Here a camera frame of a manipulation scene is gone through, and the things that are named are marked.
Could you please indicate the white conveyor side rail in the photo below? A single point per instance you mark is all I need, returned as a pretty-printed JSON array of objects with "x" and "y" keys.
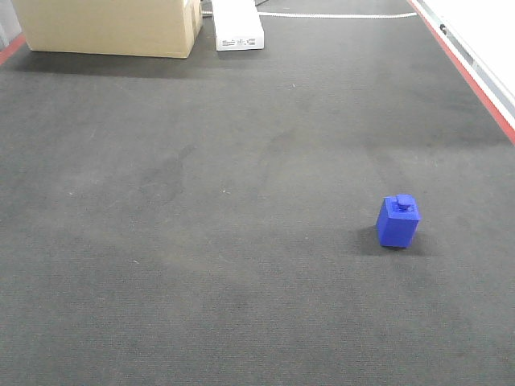
[{"x": 478, "y": 38}]

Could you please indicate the blue plastic bottle-shaped part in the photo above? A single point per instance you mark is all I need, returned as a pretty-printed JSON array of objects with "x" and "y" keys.
[{"x": 397, "y": 221}]

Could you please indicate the long white carton box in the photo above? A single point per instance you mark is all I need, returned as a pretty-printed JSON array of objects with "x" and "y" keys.
[{"x": 237, "y": 26}]

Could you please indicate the large cardboard box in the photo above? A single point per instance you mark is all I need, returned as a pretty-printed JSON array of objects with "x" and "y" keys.
[{"x": 159, "y": 28}]

